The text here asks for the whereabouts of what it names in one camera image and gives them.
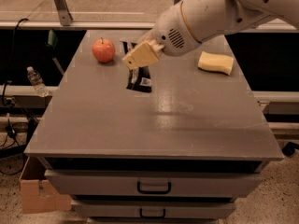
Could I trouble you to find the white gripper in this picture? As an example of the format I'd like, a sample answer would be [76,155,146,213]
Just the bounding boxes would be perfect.
[121,2,201,70]

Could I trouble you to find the black rxbar chocolate wrapper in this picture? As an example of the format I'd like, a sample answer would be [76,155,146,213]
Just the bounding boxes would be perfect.
[121,40,153,93]

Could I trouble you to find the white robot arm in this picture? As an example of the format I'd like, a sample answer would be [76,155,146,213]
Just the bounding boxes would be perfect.
[122,0,299,69]

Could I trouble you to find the red apple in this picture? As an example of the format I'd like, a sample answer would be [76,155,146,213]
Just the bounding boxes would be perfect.
[92,38,115,63]

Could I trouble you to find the yellow sponge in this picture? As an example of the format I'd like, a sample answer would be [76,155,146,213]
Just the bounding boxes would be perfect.
[197,51,234,76]

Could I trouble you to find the grey drawer cabinet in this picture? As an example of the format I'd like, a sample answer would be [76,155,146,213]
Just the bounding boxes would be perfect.
[26,30,282,224]

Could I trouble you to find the clear plastic water bottle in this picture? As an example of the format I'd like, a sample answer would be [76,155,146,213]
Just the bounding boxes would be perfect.
[27,66,49,97]

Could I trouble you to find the upper grey drawer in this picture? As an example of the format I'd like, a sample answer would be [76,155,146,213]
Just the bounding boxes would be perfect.
[45,170,263,198]

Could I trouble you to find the grey drawer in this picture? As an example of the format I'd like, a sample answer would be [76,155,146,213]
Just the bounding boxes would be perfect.
[71,200,235,219]
[45,170,263,198]

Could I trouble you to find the lower grey drawer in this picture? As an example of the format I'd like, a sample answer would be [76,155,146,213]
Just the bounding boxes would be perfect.
[71,200,235,219]

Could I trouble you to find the brown cardboard box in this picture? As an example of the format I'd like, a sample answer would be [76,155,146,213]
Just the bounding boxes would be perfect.
[20,158,71,214]

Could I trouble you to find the green handled tool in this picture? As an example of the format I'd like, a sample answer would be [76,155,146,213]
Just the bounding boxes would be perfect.
[46,29,64,76]

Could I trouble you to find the left metal bracket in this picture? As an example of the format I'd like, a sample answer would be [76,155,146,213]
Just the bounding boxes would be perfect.
[53,0,73,26]

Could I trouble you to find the black cable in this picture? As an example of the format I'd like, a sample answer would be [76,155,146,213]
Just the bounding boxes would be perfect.
[0,17,31,175]

